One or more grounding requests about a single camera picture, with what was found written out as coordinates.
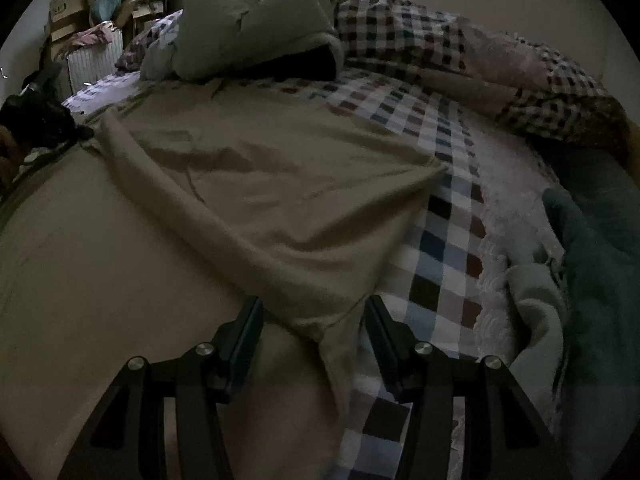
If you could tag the white ribbed radiator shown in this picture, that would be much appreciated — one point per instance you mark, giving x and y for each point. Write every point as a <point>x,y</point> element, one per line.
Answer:
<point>92,65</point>

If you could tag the pale green puffy duvet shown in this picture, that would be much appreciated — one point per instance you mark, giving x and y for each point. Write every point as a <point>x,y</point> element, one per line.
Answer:
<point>250,20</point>

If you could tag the purple floral pillow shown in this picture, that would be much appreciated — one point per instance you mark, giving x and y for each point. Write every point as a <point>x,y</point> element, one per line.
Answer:
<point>150,40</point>

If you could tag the pink cloth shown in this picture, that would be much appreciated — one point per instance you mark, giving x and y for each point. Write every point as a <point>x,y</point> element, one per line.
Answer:
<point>97,35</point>

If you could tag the beige fleece garment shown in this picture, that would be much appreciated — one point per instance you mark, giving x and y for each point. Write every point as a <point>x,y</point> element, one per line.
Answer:
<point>225,200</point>

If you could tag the checkered bed sheet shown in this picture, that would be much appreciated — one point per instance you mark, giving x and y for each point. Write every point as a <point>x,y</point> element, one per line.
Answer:
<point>450,250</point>

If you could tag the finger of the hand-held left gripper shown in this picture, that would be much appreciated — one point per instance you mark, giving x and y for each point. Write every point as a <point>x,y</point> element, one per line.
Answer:
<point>80,133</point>

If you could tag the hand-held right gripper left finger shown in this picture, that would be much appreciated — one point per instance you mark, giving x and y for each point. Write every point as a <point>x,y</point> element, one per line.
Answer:
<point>240,345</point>

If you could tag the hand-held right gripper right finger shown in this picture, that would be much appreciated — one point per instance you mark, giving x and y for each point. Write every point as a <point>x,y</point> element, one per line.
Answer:
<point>387,345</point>

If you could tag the cardboard boxes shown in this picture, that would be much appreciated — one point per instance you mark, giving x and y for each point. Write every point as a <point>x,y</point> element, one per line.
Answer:
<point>67,15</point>

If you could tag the checkered folded quilt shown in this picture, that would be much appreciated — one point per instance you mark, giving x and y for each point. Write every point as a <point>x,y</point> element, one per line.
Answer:
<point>450,55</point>

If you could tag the dark teal plush blanket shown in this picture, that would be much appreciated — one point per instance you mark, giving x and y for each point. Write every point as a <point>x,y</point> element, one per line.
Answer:
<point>600,260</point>

